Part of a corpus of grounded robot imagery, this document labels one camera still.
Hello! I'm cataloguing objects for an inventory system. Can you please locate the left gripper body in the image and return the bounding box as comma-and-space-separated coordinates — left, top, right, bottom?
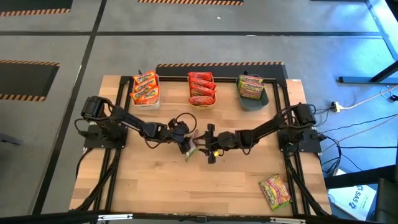
154, 118, 191, 147

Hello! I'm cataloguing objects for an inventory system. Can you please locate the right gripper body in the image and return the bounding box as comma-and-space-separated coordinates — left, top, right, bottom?
206, 123, 249, 165

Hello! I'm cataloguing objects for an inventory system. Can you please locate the orange plastic bin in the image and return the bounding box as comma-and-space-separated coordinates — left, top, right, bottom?
187, 72, 216, 111

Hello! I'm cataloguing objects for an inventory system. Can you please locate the white plastic bin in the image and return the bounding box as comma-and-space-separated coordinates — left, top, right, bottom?
132, 73, 161, 111

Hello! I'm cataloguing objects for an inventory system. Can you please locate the teal plastic bin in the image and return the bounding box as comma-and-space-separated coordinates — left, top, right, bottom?
235, 73, 270, 112

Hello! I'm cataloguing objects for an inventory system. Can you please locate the black hazard-striped floor mat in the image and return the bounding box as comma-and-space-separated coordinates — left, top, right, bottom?
0, 59, 60, 102
155, 61, 289, 80
0, 0, 74, 17
138, 0, 244, 6

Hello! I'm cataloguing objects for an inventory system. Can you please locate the black desk beam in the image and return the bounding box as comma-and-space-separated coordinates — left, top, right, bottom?
324, 164, 398, 190

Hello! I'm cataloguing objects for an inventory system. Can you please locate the white printed cardboard box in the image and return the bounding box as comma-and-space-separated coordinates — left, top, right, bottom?
328, 169, 377, 222

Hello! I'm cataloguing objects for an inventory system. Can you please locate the black rig bar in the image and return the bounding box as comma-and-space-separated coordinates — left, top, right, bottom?
0, 210, 398, 224

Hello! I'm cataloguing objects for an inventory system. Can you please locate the grey furniture foot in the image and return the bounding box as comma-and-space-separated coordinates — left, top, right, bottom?
0, 133, 23, 146

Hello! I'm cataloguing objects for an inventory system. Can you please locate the black chair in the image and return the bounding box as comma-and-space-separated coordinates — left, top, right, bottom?
374, 177, 398, 224

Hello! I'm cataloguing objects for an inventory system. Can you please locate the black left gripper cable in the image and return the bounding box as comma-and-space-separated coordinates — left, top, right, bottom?
175, 112, 198, 135

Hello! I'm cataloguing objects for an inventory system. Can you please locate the black aluminium table frame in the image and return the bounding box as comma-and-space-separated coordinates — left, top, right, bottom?
73, 75, 332, 217

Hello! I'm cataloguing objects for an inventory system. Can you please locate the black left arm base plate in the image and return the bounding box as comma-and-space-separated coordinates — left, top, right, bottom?
83, 123, 129, 149

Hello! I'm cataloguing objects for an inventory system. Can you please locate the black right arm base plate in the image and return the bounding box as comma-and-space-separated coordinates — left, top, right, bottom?
277, 128, 323, 154

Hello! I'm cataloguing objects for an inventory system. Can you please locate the beige floor cable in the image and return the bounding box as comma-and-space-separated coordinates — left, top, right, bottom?
340, 85, 398, 110

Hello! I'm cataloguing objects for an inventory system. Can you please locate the black desk leg frame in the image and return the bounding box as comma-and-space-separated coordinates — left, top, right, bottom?
338, 0, 398, 85

